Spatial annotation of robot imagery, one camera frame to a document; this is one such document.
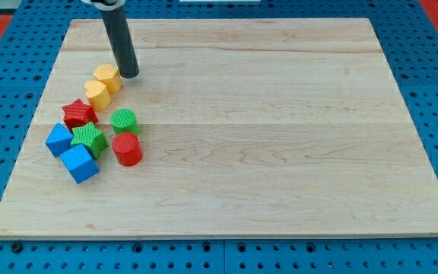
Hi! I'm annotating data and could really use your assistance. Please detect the red star block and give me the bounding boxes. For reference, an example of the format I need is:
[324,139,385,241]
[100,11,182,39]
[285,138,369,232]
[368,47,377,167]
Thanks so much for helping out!
[62,99,98,132]

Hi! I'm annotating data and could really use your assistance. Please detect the green cylinder block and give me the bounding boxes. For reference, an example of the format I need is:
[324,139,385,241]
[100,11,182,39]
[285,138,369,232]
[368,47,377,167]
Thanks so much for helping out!
[110,108,141,135]

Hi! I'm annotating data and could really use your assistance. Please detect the red cylinder block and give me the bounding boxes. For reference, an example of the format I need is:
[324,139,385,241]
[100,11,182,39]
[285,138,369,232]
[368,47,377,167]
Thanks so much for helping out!
[112,132,143,167]

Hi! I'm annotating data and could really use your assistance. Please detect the green star block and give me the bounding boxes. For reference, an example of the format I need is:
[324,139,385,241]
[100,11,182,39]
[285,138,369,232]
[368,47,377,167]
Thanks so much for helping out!
[71,122,109,160]

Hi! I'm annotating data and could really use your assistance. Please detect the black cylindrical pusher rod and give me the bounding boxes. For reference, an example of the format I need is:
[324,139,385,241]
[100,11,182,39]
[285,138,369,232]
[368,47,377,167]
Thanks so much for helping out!
[101,1,139,78]

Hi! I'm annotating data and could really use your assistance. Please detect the large blue cube block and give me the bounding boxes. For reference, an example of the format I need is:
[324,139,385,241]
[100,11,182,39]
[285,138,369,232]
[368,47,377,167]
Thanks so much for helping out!
[60,145,100,184]

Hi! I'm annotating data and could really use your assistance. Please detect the small blue block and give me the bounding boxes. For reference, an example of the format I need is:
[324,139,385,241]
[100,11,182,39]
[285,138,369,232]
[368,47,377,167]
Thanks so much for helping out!
[45,123,73,158]

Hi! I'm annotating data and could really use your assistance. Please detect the light wooden board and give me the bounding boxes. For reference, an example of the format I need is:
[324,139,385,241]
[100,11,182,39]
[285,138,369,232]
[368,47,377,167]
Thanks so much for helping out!
[0,18,438,241]

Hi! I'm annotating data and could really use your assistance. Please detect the yellow hexagon block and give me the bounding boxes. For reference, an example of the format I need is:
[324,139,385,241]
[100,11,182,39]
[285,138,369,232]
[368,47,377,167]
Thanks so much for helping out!
[93,64,122,94]

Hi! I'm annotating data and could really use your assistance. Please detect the yellow heart block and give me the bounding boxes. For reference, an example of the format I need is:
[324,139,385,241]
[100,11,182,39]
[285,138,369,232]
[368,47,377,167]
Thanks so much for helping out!
[84,80,111,111]

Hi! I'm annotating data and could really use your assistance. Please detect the white arm mount ring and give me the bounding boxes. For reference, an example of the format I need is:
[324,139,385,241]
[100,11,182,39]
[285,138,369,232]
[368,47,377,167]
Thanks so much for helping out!
[81,0,126,10]

